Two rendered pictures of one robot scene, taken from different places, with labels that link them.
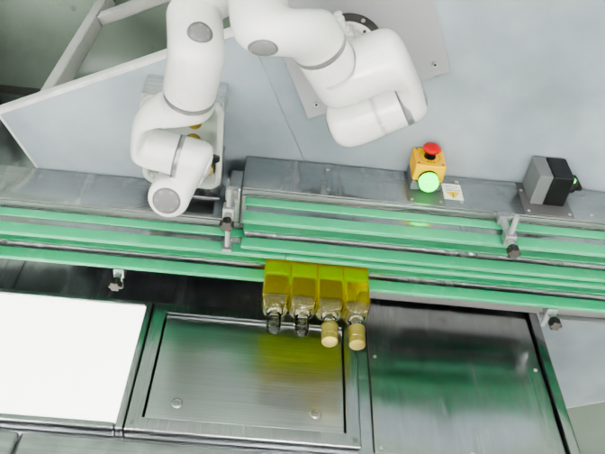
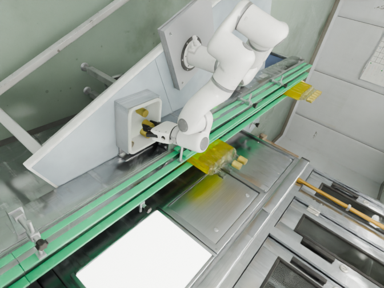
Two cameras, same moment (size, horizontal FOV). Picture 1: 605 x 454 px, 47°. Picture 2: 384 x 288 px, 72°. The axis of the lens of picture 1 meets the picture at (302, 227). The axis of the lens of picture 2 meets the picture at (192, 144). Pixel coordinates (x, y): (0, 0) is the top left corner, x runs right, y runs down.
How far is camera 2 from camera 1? 1.05 m
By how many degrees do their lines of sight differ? 41
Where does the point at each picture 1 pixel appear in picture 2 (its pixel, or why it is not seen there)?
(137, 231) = (143, 179)
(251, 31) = (283, 35)
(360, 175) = not seen: hidden behind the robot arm
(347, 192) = not seen: hidden behind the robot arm
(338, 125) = (247, 76)
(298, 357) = (219, 183)
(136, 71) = (108, 101)
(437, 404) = (256, 168)
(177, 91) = (236, 80)
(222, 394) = (221, 214)
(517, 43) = not seen: hidden behind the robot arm
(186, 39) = (248, 51)
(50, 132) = (64, 161)
